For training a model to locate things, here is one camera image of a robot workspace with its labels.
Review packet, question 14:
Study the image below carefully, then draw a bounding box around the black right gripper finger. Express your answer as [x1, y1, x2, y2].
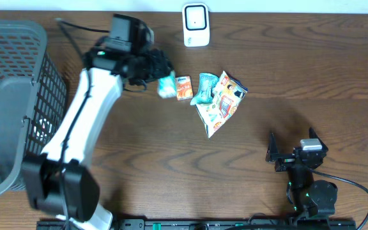
[265, 132, 280, 162]
[309, 127, 328, 152]

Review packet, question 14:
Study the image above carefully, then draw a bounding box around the white teal tissue pack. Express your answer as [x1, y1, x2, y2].
[157, 71, 177, 98]

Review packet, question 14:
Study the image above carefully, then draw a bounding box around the orange tissue packet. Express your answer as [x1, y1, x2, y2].
[176, 76, 193, 100]

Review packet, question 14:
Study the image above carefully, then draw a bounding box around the teal snack packet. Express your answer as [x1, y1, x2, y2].
[190, 73, 219, 105]

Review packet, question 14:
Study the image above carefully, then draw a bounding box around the yellow printed bag pack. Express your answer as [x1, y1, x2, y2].
[195, 71, 248, 138]

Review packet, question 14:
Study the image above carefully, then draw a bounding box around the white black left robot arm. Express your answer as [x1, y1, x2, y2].
[21, 49, 173, 229]

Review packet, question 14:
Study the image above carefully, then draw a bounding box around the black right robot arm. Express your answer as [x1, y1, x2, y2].
[265, 128, 338, 218]

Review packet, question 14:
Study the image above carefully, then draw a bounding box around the white barcode scanner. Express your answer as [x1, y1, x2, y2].
[181, 3, 210, 47]

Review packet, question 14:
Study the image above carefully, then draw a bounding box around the grey plastic shopping basket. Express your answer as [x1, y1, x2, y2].
[0, 20, 66, 195]

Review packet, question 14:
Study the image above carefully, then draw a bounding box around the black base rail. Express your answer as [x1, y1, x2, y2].
[36, 218, 357, 230]

